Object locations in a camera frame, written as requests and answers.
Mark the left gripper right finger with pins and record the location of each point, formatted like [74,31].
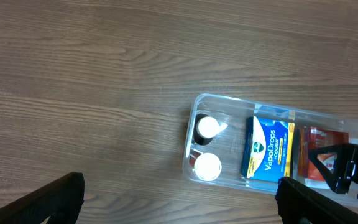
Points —
[298,203]

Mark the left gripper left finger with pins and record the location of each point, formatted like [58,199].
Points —
[57,202]

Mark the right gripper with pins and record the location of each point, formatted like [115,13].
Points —
[345,166]

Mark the white medicine box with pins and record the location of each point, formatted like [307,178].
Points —
[316,184]

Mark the blue VapoDrops box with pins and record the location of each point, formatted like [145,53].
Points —
[268,149]

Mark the orange tube white cap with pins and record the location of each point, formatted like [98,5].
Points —
[206,166]

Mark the dark bottle white cap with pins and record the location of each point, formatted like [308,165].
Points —
[206,128]

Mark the clear plastic container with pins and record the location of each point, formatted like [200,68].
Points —
[313,130]

